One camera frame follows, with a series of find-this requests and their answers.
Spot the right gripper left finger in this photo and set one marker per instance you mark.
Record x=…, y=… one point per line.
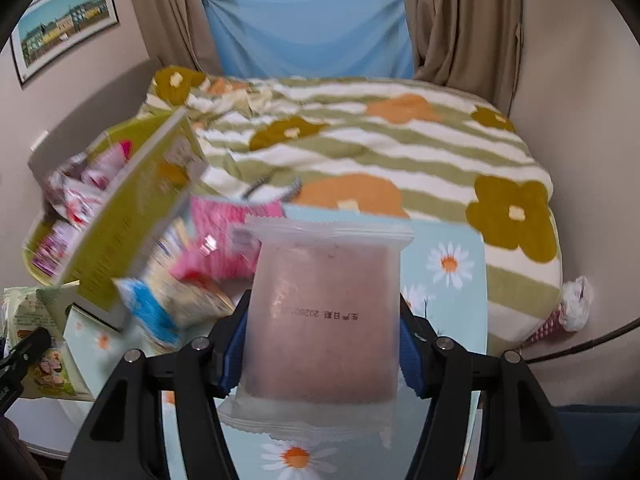
x=208, y=369

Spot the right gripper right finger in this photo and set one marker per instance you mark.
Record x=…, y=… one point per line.
x=438, y=369

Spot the translucent brown cake packet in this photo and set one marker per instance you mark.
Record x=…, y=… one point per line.
x=321, y=350

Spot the purple snack bag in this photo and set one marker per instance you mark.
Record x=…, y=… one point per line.
x=54, y=247

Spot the red white Oishi shrimp bag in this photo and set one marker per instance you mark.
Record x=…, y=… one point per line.
x=75, y=200

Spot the pink white Oishi bag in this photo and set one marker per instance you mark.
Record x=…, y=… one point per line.
x=100, y=172

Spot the green cartoon snack bag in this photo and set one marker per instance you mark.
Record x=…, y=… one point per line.
x=34, y=320

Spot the blue white snack packet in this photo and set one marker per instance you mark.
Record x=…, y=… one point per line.
x=165, y=306

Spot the pink red striped packet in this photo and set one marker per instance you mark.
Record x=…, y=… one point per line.
x=222, y=247

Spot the green cardboard box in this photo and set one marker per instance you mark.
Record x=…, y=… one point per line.
x=166, y=160

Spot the floral striped quilt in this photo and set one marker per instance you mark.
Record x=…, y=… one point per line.
x=391, y=147

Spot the framed landscape picture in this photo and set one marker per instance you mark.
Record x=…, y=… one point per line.
x=50, y=28

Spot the blue window cloth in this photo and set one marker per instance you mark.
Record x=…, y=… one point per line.
x=311, y=38

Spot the beige right curtain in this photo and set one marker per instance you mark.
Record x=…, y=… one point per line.
x=469, y=45

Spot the beige curtain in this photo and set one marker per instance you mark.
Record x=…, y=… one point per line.
x=469, y=45
x=177, y=32

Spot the beige left curtain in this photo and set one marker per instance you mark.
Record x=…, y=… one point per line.
x=177, y=32

